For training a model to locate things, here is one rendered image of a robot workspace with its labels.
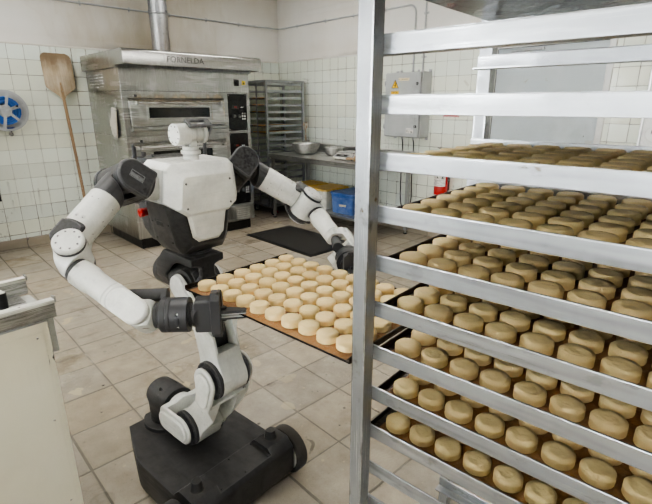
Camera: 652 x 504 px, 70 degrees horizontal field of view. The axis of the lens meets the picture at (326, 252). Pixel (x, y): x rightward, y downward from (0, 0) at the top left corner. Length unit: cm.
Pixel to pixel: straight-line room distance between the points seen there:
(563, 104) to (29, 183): 571
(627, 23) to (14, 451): 189
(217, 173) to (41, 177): 460
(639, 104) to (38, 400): 176
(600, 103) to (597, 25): 9
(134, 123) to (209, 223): 369
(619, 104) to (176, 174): 117
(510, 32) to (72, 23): 572
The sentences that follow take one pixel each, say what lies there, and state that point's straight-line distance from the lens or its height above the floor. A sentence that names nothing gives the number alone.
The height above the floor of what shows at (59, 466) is 30.
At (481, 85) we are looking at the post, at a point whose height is 154.
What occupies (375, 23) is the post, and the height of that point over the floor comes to 162.
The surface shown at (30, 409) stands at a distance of 186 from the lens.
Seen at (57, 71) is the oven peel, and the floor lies 185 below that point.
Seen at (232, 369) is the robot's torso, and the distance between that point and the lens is 170.
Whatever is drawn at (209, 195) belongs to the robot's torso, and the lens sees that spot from 153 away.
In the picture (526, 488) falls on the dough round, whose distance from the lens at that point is 95.
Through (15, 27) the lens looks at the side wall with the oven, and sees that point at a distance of 604.
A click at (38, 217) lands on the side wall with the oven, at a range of 609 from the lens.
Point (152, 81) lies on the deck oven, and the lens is 532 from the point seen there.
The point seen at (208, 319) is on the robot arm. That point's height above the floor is 100.
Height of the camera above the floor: 150
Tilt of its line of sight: 18 degrees down
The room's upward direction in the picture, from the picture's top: straight up
